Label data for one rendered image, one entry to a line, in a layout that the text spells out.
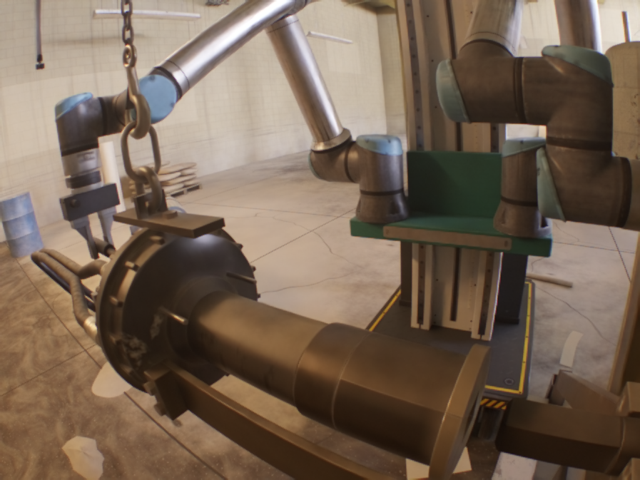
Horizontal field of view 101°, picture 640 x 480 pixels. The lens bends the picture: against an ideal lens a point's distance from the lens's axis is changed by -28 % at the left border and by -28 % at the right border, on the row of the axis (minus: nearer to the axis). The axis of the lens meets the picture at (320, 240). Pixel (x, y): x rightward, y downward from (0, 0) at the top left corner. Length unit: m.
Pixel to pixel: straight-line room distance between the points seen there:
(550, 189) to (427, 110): 0.86
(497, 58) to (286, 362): 0.44
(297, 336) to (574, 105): 0.40
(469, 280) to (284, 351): 1.12
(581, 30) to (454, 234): 0.68
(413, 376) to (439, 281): 1.15
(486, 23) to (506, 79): 0.14
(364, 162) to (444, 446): 0.97
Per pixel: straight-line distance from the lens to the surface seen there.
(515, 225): 1.07
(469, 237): 1.10
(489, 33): 0.56
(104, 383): 2.16
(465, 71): 0.49
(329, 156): 1.22
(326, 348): 0.36
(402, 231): 1.15
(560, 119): 0.46
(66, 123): 0.81
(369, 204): 1.17
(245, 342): 0.42
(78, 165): 0.80
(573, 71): 0.45
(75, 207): 0.81
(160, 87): 0.71
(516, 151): 1.05
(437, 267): 1.44
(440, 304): 1.51
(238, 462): 1.52
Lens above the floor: 1.19
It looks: 20 degrees down
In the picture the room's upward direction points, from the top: 6 degrees counter-clockwise
